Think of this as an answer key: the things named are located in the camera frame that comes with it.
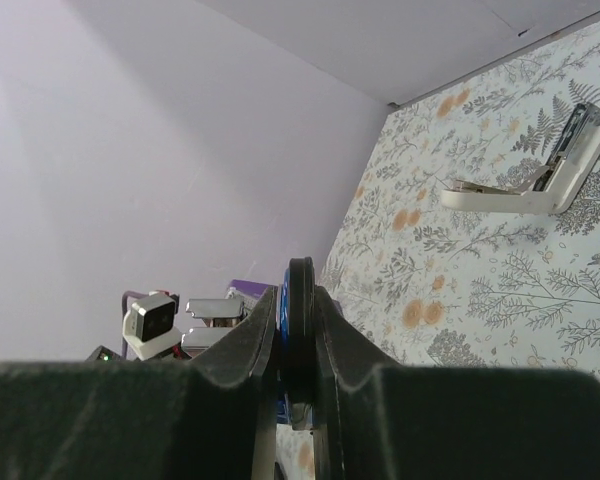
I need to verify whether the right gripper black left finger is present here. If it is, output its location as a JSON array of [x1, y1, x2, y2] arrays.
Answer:
[[0, 289, 278, 479]]

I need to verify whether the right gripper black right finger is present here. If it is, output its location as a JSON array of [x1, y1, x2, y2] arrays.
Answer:
[[314, 288, 600, 479]]

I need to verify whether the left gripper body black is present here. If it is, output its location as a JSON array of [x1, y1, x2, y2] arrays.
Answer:
[[86, 345, 123, 362]]

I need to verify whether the blue stapler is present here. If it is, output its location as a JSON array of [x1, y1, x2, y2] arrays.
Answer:
[[276, 257, 316, 431]]

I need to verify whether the white stapler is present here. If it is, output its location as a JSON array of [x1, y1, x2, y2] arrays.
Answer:
[[440, 101, 600, 216]]

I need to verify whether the purple stapler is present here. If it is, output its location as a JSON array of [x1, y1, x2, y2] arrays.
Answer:
[[225, 279, 271, 314]]

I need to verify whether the floral table mat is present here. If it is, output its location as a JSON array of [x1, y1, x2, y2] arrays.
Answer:
[[320, 21, 600, 382]]

